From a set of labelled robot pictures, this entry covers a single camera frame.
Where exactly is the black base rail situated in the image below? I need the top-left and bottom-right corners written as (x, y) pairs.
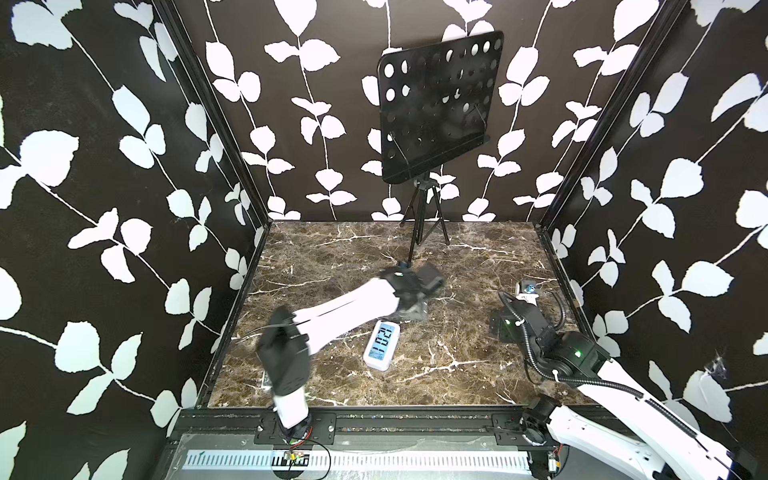
top-left (171, 404), bottom-right (532, 448)

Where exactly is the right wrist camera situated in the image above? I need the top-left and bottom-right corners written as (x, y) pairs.
top-left (515, 279), bottom-right (540, 305)

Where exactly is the white slotted cable duct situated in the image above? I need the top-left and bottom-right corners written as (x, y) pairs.
top-left (181, 450), bottom-right (530, 475)

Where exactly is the white digital alarm clock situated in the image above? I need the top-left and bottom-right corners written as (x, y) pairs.
top-left (363, 320), bottom-right (401, 372)

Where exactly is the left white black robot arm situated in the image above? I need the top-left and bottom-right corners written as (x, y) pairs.
top-left (256, 263), bottom-right (445, 440)

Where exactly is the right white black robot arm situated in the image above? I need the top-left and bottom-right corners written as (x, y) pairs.
top-left (494, 291), bottom-right (757, 479)

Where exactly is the black perforated music stand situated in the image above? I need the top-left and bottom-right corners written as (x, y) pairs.
top-left (376, 30), bottom-right (504, 247)

